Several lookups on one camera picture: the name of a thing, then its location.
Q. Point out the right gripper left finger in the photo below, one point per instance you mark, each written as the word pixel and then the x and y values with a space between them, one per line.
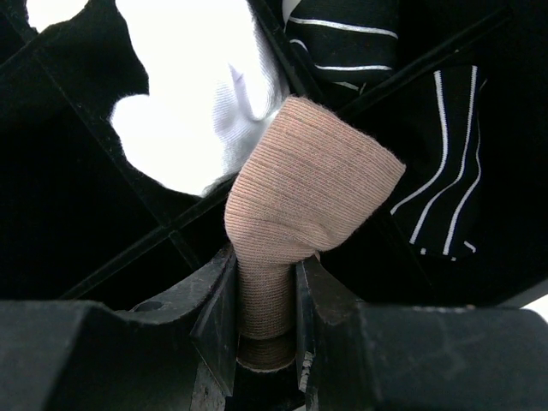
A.
pixel 174 351

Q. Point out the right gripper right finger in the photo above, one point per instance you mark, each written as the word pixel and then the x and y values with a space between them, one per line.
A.
pixel 354 356

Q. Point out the tan sock with red cuff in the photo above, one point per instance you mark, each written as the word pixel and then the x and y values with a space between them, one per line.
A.
pixel 308 185

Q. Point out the dark striped rolled sock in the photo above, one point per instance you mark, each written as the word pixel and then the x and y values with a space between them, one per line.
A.
pixel 438 127

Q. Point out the black display box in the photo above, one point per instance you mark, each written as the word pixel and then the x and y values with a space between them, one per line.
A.
pixel 77 222

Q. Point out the white rolled sock front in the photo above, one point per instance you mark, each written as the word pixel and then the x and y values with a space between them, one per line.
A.
pixel 215 86

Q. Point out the black striped rolled sock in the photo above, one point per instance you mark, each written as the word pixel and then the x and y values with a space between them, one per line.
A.
pixel 349 43

